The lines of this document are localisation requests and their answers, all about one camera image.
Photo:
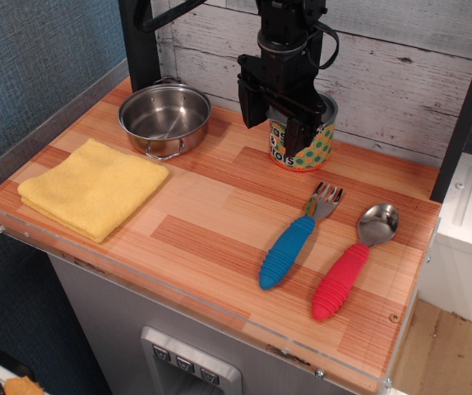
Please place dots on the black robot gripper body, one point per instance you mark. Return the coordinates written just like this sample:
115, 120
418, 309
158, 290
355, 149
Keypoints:
285, 74

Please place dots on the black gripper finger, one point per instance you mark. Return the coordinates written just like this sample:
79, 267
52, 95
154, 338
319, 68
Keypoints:
300, 130
252, 105

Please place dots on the green dotted toy can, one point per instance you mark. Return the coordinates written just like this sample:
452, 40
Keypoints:
311, 157

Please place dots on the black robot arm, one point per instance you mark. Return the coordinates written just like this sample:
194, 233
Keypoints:
290, 22

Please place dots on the stainless steel pot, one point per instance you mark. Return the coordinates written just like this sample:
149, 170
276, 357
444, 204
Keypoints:
166, 120

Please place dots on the yellow folded cloth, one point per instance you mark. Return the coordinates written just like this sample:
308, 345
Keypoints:
94, 190

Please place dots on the white plastic cabinet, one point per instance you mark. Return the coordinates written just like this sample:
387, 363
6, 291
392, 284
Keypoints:
445, 280

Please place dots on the grey dispenser button panel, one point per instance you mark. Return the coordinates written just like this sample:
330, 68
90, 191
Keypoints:
178, 368

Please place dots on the clear acrylic table guard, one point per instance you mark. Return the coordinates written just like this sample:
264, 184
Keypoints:
182, 271

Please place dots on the orange object bottom left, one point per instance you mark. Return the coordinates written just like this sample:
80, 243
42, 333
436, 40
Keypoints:
22, 386

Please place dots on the red handled spoon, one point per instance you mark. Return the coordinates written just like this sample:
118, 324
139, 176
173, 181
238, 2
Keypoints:
378, 225

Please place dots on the blue handled fork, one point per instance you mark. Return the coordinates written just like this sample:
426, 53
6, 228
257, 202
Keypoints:
283, 254

